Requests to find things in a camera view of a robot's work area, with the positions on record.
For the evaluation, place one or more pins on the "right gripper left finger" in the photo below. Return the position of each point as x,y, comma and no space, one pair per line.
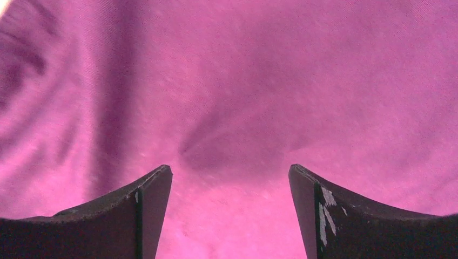
125,223

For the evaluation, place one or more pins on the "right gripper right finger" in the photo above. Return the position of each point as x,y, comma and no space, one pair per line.
338,223

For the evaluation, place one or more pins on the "purple cloth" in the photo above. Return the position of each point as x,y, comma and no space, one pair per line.
95,94

